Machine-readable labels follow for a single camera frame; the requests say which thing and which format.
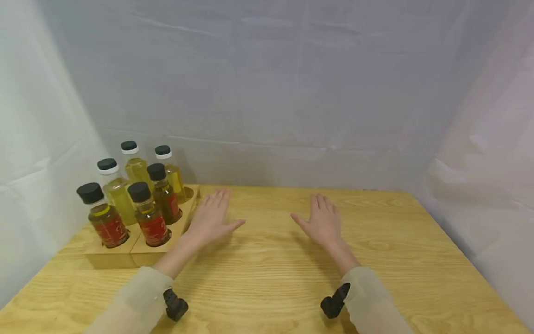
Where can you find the person's left hand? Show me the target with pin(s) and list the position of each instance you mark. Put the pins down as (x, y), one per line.
(210, 222)

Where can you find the person's right hand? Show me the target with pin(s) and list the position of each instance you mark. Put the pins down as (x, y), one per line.
(325, 225)

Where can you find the person's left little finger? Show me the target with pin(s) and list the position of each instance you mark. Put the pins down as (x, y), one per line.
(202, 206)

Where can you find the person's right thumb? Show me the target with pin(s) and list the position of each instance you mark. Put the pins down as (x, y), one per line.
(300, 221)

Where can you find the person's left index finger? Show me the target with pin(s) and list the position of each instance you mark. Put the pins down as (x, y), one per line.
(225, 200)

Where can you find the person's left middle finger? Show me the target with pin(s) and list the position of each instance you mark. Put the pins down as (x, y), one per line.
(217, 199)

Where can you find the person's left ring finger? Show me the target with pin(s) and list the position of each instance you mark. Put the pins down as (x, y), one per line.
(210, 202)

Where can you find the person's right middle finger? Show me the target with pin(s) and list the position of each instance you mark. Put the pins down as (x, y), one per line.
(321, 203)

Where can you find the person's right index finger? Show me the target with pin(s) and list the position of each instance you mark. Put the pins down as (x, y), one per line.
(314, 205)

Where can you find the person's left thumb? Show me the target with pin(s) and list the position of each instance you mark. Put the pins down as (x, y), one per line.
(235, 226)

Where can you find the person's right ring finger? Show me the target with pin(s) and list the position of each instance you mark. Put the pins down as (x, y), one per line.
(328, 206)

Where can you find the person's right little finger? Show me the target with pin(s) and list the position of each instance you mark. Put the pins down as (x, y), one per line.
(335, 213)

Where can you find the person's right forearm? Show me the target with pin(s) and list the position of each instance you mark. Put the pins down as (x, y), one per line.
(369, 301)

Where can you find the person's left forearm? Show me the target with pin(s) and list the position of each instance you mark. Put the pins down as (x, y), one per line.
(142, 297)

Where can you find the dark sauce bottle red label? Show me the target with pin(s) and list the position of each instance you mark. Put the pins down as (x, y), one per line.
(109, 228)
(169, 204)
(153, 228)

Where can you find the wooden bottle holder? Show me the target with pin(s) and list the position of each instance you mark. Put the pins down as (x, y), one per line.
(177, 232)
(112, 257)

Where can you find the yellow oil bottle black cap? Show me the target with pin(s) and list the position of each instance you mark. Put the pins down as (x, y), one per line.
(174, 178)
(119, 197)
(137, 169)

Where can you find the black wrist band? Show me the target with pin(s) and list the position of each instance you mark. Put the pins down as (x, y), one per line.
(333, 304)
(175, 306)

